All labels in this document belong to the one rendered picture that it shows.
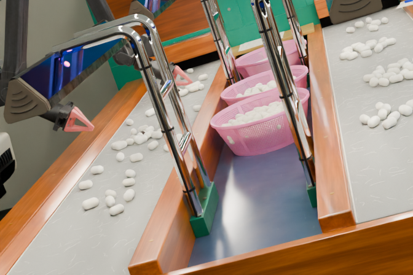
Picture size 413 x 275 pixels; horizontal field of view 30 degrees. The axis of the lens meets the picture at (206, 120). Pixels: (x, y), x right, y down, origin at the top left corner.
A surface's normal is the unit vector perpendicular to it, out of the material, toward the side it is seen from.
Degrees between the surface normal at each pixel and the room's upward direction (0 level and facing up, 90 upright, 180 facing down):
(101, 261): 0
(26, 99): 90
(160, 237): 0
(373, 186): 0
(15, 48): 80
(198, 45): 90
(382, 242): 90
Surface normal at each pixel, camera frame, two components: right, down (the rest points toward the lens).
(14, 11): -0.26, 0.15
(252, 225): -0.32, -0.92
